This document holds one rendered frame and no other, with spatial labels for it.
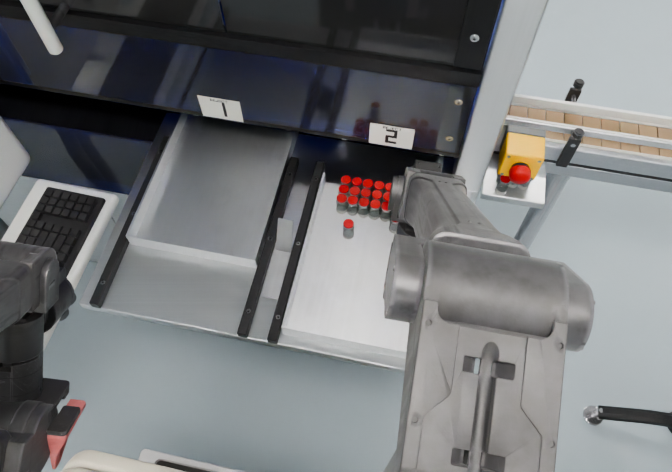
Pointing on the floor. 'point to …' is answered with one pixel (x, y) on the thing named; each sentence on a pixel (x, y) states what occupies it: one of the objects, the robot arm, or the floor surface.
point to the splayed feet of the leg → (626, 415)
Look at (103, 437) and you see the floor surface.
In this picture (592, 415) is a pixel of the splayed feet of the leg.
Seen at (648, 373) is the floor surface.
